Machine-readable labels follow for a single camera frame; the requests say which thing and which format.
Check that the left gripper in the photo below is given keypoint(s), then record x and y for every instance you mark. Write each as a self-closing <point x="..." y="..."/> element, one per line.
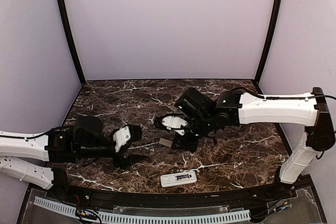
<point x="125" y="162"/>

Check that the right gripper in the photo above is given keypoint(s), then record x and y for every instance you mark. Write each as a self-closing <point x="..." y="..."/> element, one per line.
<point x="188" y="145"/>

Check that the grey battery cover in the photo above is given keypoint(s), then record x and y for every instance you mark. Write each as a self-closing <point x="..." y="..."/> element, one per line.
<point x="165" y="142"/>

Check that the AA battery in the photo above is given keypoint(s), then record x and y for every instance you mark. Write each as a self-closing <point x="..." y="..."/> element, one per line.
<point x="183" y="177"/>

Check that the white remote control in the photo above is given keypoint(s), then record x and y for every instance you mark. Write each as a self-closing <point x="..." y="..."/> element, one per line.
<point x="169" y="180"/>

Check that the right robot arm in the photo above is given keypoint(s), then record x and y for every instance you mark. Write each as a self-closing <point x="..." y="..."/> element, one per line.
<point x="240" y="106"/>

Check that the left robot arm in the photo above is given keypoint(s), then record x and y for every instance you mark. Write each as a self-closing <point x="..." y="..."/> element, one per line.
<point x="66" y="144"/>

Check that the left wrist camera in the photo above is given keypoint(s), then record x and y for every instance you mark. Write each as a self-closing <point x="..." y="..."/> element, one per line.
<point x="121" y="137"/>

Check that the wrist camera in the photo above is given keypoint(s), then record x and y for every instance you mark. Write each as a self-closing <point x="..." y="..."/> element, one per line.
<point x="121" y="137"/>
<point x="170" y="122"/>

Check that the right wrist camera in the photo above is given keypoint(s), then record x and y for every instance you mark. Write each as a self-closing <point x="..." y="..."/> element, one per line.
<point x="170" y="122"/>

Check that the black front rail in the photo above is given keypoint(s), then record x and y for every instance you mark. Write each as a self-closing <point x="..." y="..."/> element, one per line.
<point x="254" y="197"/>

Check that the white slotted cable duct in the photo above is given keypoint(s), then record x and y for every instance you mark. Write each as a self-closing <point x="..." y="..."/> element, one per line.
<point x="133" y="215"/>

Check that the right black frame post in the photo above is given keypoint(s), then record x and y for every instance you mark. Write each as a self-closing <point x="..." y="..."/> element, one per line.
<point x="268" y="41"/>

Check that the black frame post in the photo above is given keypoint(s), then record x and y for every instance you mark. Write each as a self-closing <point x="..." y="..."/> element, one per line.
<point x="70" y="41"/>
<point x="268" y="41"/>

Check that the left black frame post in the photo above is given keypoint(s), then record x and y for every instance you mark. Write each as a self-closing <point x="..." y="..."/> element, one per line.
<point x="70" y="41"/>

